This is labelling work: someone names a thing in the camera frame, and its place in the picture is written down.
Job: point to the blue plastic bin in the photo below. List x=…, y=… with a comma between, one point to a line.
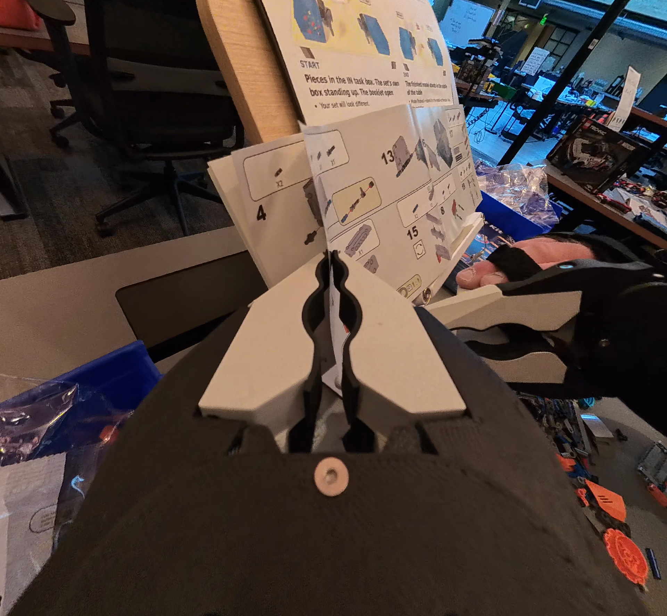
x=94, y=382
x=505, y=215

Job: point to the clear plastic bag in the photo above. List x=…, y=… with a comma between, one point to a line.
x=42, y=418
x=521, y=189

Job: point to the pile of building kit parts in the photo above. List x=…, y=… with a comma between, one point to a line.
x=584, y=449

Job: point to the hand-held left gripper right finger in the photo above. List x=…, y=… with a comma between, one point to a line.
x=406, y=366

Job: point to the person's right hand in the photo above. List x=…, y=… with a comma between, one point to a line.
x=552, y=251

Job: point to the black mesh chair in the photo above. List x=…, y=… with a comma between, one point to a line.
x=156, y=74

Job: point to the orange gear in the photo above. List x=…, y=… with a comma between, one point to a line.
x=625, y=556

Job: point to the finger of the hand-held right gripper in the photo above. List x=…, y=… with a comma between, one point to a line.
x=511, y=309
x=526, y=364

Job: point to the instruction booklet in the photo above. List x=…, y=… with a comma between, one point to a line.
x=365, y=158

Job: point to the white sealed packet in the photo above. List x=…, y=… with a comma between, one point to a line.
x=26, y=533

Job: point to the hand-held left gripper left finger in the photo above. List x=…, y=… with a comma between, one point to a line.
x=261, y=366

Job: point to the white book stand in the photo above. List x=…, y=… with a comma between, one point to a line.
x=245, y=43

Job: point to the dark printed box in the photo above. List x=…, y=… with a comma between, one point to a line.
x=594, y=158

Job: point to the black steel pillar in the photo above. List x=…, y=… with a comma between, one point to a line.
x=584, y=48

